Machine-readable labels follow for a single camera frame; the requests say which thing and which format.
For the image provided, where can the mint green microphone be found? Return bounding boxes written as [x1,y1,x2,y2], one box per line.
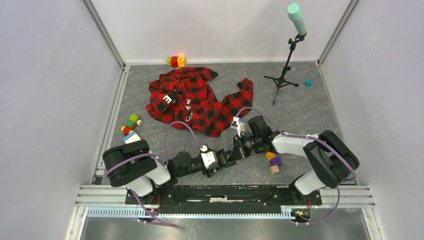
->
[287,3,307,37]

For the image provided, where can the black tripod mic stand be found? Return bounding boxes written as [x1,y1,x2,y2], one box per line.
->
[263,34,306,105]

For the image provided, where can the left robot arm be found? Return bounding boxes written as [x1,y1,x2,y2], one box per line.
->
[102,140,235,204]

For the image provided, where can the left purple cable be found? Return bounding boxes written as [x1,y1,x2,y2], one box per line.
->
[105,120,208,228]

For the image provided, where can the red cylinder block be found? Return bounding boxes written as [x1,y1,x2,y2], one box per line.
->
[169,56,178,68]

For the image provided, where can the teal small cube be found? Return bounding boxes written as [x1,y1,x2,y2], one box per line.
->
[304,79,312,87]

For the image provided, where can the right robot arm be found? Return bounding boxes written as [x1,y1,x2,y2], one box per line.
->
[230,115,360,204]

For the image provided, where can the orange red toy brick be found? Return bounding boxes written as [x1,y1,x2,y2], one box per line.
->
[120,126,134,136]

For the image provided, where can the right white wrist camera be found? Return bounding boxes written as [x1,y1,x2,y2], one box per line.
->
[230,116,246,137]

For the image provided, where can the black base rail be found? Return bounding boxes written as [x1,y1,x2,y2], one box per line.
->
[140,184,323,214]

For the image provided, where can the purple toy brick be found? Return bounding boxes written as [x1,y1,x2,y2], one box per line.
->
[269,156,282,167]

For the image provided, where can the purple cable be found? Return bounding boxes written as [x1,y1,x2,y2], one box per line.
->
[105,120,208,228]
[235,106,359,226]

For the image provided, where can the white blue toy brick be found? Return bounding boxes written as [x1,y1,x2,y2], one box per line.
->
[122,130,141,144]

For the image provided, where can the yellow toy brick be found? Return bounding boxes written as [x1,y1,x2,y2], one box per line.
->
[265,151,276,162]

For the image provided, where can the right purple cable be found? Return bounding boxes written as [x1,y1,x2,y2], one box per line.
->
[235,106,359,226]

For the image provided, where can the black square frame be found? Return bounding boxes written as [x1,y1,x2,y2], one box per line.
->
[216,146,246,168]

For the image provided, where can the wooden cube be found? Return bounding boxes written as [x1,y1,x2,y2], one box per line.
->
[269,165,280,175]

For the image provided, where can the green toy brick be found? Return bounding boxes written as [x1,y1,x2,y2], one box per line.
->
[125,114,142,128]

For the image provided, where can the red black plaid shirt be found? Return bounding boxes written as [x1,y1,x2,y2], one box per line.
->
[146,66,254,138]

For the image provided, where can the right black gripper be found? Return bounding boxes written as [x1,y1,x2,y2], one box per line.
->
[228,133,261,162]

